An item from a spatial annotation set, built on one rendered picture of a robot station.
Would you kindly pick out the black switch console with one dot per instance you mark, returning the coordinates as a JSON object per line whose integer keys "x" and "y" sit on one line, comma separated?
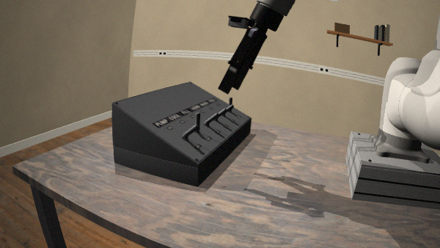
{"x": 162, "y": 133}

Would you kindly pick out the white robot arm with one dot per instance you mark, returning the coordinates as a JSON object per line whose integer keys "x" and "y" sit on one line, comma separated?
{"x": 410, "y": 109}

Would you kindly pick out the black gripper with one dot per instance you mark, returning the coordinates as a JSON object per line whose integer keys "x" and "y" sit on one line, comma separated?
{"x": 246, "y": 52}

